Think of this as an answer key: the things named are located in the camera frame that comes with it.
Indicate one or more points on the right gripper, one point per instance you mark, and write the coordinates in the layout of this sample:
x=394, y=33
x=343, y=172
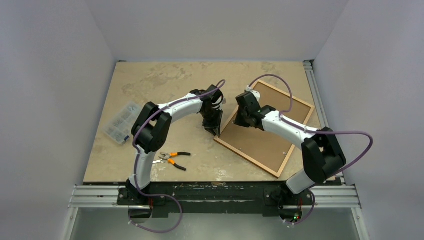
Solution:
x=241, y=118

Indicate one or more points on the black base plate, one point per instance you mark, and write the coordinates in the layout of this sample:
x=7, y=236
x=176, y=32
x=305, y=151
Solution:
x=266, y=198

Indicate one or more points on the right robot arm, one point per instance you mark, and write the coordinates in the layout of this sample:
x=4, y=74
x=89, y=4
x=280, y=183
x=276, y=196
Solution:
x=322, y=155

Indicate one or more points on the small silver wrench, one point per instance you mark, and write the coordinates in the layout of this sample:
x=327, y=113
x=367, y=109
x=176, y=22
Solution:
x=159, y=161

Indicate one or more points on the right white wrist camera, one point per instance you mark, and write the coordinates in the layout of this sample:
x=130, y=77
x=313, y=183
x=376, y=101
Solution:
x=255, y=93

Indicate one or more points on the clear plastic organizer box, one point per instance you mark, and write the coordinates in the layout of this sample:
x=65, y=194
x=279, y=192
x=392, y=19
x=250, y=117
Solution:
x=119, y=127

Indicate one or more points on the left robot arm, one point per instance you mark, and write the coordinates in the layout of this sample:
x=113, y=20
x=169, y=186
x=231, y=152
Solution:
x=150, y=130

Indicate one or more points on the wooden picture frame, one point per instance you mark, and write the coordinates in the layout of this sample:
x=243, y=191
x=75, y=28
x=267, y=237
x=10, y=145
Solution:
x=270, y=145

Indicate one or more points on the aluminium rail frame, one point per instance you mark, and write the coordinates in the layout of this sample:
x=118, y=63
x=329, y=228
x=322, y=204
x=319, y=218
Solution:
x=93, y=213

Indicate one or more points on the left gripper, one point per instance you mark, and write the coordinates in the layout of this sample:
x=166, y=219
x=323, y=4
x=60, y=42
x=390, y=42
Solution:
x=214, y=127

